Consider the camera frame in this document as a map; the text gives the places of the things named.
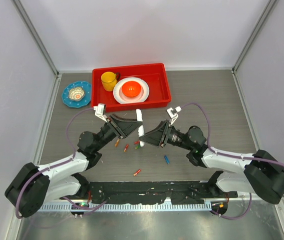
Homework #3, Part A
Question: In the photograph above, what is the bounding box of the orange bowl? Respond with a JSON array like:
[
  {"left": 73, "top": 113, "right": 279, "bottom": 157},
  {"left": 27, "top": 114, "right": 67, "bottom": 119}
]
[{"left": 121, "top": 80, "right": 141, "bottom": 98}]

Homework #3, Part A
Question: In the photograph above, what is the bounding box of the white air conditioner remote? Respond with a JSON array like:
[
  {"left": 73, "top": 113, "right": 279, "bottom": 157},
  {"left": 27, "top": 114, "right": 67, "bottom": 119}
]
[{"left": 136, "top": 109, "right": 145, "bottom": 147}]

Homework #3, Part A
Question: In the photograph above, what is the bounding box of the yellow mug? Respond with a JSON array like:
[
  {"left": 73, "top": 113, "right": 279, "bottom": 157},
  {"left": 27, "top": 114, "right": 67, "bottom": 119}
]
[{"left": 101, "top": 71, "right": 121, "bottom": 92}]

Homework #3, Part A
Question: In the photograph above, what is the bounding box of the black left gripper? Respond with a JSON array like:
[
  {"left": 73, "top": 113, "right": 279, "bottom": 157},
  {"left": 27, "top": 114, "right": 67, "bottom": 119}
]
[{"left": 94, "top": 113, "right": 142, "bottom": 152}]

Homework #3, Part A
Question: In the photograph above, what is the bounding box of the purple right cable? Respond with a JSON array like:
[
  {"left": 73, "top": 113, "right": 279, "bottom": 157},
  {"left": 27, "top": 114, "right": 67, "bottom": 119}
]
[{"left": 180, "top": 102, "right": 284, "bottom": 220}]

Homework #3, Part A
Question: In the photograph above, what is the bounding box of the white cable duct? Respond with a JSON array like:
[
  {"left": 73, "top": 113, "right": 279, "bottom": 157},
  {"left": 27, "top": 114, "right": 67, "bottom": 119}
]
[{"left": 38, "top": 200, "right": 212, "bottom": 213}]

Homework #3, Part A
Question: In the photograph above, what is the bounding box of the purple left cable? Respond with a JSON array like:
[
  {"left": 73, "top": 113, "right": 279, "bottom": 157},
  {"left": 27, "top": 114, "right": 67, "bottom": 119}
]
[{"left": 15, "top": 107, "right": 107, "bottom": 220}]

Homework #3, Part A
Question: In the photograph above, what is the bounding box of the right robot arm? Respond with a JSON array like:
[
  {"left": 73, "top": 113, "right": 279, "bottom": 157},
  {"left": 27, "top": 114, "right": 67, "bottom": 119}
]
[{"left": 138, "top": 120, "right": 284, "bottom": 205}]

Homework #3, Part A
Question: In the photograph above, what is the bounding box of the blue dotted plate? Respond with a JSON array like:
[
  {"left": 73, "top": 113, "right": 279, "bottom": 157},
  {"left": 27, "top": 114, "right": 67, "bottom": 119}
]
[{"left": 62, "top": 81, "right": 92, "bottom": 109}]

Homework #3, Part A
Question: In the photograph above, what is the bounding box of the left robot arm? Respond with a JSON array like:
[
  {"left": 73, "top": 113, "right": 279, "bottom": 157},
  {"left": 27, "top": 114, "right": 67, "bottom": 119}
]
[{"left": 5, "top": 110, "right": 142, "bottom": 219}]

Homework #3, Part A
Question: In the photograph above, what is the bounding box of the white plate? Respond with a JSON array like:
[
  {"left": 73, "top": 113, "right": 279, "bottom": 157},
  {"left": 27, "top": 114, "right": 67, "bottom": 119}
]
[{"left": 113, "top": 77, "right": 150, "bottom": 104}]

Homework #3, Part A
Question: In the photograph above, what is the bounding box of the small patterned bowl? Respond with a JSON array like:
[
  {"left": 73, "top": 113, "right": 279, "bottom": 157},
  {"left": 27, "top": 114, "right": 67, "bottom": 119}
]
[{"left": 68, "top": 86, "right": 85, "bottom": 102}]

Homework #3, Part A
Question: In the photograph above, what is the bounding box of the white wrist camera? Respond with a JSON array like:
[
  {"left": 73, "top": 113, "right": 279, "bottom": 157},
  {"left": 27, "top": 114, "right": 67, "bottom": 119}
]
[
  {"left": 166, "top": 106, "right": 182, "bottom": 125},
  {"left": 93, "top": 103, "right": 109, "bottom": 123}
]

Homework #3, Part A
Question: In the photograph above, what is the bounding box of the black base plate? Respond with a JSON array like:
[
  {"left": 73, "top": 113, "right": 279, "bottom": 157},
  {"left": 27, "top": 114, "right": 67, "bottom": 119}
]
[{"left": 59, "top": 180, "right": 238, "bottom": 205}]

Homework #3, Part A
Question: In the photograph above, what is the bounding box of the red plastic tray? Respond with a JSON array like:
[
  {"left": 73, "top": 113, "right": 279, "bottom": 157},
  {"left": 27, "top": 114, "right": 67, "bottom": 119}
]
[{"left": 91, "top": 63, "right": 171, "bottom": 112}]

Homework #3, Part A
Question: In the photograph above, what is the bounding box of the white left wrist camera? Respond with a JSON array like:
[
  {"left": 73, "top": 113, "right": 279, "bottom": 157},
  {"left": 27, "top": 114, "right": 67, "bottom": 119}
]
[{"left": 93, "top": 103, "right": 109, "bottom": 123}]

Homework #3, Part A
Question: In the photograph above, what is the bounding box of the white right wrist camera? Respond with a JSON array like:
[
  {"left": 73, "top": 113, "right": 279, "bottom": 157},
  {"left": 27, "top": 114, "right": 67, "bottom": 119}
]
[{"left": 166, "top": 106, "right": 182, "bottom": 125}]

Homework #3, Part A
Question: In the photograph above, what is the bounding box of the orange battery upper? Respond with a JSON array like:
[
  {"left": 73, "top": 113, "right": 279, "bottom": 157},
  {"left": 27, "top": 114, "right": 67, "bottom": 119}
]
[{"left": 114, "top": 139, "right": 120, "bottom": 147}]

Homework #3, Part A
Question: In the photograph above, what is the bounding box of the purple cable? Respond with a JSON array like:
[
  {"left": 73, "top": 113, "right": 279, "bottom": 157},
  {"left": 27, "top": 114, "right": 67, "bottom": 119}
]
[
  {"left": 15, "top": 107, "right": 107, "bottom": 220},
  {"left": 180, "top": 102, "right": 284, "bottom": 220}
]

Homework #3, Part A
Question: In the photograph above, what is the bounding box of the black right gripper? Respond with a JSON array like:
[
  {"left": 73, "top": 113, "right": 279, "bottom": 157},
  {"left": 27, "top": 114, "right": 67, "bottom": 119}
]
[{"left": 139, "top": 120, "right": 193, "bottom": 151}]

